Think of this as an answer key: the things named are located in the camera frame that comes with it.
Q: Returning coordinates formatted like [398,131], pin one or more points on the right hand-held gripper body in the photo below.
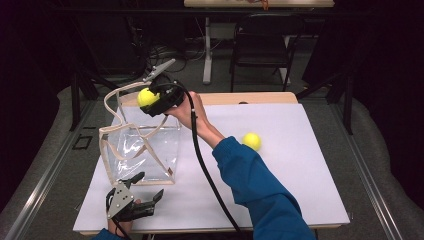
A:
[170,95]

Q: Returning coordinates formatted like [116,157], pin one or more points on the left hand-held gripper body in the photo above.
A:
[120,200]

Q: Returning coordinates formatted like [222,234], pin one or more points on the yellow tennis ball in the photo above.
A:
[146,97]
[253,140]

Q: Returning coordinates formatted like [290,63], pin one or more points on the clear plastic tote bag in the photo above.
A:
[146,156]

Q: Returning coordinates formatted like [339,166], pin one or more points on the person's right hand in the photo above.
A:
[186,113]

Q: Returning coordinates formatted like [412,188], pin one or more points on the person's left hand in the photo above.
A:
[115,227]

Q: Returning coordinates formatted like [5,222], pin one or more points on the white-legged wooden desk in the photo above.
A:
[208,60]

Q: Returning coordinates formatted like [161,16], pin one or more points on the black metal crossbar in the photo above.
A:
[133,11]

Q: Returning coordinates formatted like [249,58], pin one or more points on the light wooden table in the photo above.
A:
[253,98]

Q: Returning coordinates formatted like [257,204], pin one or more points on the black folding chair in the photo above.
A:
[260,46]

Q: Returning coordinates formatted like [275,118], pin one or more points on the orange item on desk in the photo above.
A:
[264,4]

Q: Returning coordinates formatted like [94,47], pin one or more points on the white table board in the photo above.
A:
[300,150]

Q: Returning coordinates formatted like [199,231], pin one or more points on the black metal stand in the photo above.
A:
[348,103]

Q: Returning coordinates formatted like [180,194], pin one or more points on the black square floor frame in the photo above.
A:
[74,142]

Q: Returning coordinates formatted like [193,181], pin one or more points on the aluminium floor rail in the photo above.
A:
[366,173]
[50,171]

